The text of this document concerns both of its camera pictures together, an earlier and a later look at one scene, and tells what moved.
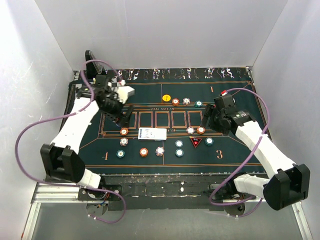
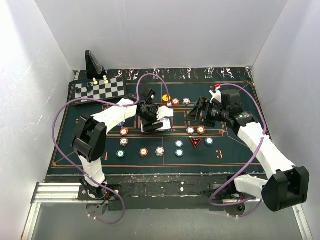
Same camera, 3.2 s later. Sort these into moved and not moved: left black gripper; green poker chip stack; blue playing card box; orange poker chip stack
Moved: blue playing card box; left black gripper
Not moved: orange poker chip stack; green poker chip stack
